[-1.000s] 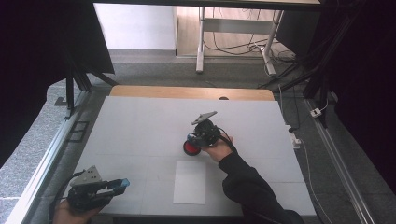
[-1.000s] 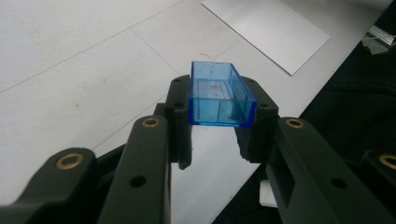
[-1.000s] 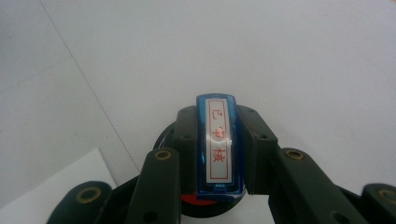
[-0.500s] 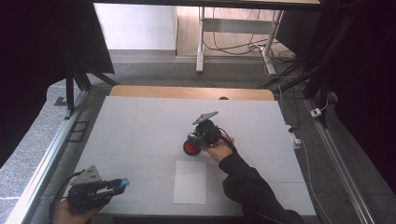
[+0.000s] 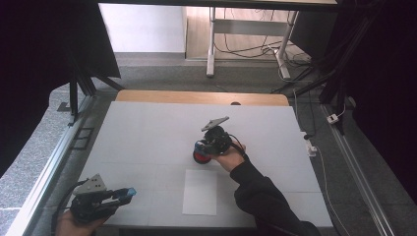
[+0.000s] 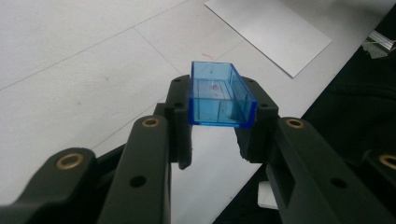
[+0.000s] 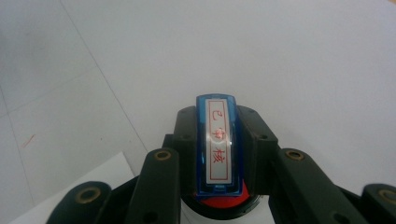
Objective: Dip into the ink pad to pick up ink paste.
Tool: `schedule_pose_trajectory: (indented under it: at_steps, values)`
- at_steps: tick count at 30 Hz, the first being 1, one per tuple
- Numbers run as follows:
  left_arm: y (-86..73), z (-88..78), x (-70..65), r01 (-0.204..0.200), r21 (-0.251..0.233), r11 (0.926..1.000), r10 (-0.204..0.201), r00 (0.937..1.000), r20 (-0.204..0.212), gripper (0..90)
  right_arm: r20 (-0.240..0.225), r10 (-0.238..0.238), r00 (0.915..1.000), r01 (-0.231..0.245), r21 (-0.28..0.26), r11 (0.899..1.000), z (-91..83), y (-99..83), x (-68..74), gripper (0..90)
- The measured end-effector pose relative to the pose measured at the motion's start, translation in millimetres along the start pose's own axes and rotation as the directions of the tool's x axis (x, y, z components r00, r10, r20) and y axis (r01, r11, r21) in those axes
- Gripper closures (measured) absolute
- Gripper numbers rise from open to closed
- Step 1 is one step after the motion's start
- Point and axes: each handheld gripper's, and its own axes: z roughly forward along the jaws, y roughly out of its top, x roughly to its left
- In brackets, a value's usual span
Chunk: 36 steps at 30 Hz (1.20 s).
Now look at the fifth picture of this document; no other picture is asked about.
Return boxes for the person's right hand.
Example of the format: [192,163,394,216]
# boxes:
[210,140,248,173]

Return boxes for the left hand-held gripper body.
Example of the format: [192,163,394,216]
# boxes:
[69,173,115,224]

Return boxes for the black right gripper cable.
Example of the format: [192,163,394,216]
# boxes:
[228,133,248,157]

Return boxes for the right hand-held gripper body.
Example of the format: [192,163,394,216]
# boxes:
[200,115,234,156]

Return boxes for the black metal frame bars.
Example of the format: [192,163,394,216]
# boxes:
[271,0,385,136]

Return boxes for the dark curtain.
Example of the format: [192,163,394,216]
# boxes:
[0,0,122,176]
[323,0,417,205]

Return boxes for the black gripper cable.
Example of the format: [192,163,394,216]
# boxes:
[50,178,90,236]
[228,133,248,157]

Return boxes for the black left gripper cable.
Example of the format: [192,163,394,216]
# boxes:
[50,178,90,236]

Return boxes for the person's left hand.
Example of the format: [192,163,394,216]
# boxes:
[54,209,111,236]

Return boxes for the black stand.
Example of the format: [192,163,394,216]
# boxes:
[57,48,126,127]

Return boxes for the white table mat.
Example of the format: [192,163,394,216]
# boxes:
[77,100,334,228]

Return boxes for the white paper sheet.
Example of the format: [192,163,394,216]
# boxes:
[182,168,218,216]

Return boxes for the white metal desk frame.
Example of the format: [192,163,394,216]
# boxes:
[206,6,300,81]

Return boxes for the thin white cable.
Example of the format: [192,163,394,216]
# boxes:
[314,147,352,236]

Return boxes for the white power strip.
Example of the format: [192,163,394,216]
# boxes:
[300,131,319,157]

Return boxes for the red round ink pad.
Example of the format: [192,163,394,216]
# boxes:
[192,148,213,165]

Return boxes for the wooden table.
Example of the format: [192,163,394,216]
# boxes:
[115,89,290,107]

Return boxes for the black floor cables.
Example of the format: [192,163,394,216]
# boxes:
[212,8,313,67]

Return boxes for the aluminium floor rail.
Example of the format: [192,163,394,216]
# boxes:
[4,94,96,236]
[320,103,397,236]

